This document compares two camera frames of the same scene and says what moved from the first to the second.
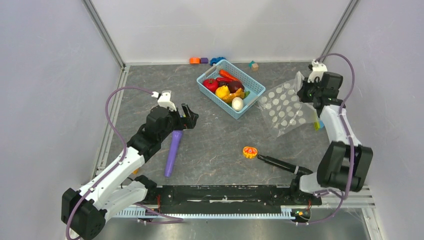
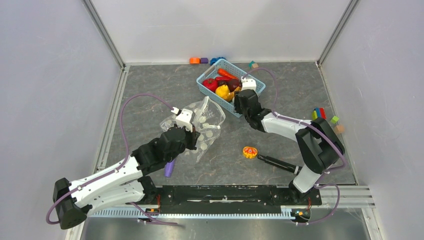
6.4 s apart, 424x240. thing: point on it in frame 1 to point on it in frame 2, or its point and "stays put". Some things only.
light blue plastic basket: x=255 y=88 stays put
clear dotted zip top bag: x=282 y=110 to x=208 y=117
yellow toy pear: x=222 y=91 stays put
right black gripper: x=301 y=93 to x=237 y=108
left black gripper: x=186 y=122 to x=193 y=136
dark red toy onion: x=233 y=85 stays put
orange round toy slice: x=249 y=152 stays put
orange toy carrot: x=225 y=74 stays put
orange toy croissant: x=239 y=93 stays put
